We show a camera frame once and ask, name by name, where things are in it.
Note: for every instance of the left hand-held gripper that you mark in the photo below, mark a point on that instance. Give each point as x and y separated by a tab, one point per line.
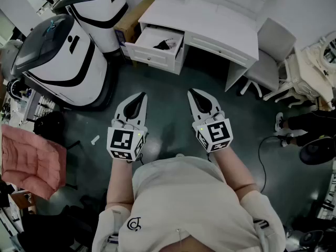
123	140

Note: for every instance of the white paper scrap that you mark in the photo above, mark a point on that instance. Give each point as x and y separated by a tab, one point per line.
95	140

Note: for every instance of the person's right forearm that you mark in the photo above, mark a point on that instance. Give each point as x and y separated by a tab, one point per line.
233	167

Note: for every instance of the person's beige shirt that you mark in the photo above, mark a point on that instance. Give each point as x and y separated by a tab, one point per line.
183	206

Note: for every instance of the oval dressing table mirror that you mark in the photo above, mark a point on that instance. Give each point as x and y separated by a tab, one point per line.
329	51

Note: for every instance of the person's right hand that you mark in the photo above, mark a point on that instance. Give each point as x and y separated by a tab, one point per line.
215	117

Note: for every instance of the black backpack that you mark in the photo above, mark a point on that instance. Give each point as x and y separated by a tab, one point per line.
50	126

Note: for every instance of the white black service robot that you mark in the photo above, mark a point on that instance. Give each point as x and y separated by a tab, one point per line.
102	6

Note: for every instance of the white black robot cyan strip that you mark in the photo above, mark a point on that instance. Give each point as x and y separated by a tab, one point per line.
60	62

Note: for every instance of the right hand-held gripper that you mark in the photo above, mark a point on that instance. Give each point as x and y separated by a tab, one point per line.
218	135

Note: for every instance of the person's white shoe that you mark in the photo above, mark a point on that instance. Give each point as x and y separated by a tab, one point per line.
179	155

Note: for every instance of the brown cardboard box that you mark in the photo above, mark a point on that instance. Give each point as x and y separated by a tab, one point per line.
131	22

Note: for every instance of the white desk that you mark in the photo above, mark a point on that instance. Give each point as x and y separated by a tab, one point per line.
210	22

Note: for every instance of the white desk drawer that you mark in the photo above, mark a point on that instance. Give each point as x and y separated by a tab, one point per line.
149	39

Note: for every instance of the person's left forearm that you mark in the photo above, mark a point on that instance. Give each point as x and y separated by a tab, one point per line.
119	182

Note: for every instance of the grey upholstered chair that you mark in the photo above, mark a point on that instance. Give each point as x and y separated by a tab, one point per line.
267	62

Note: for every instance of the ornate cream dressing table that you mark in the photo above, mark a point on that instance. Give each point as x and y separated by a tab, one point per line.
304	69

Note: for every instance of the person's left hand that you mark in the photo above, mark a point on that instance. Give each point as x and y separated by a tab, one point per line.
122	124

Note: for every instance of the pink quilted cushion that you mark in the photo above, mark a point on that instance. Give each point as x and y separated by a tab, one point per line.
31	161

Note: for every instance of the black office chair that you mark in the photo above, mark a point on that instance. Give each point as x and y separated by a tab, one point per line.
317	151

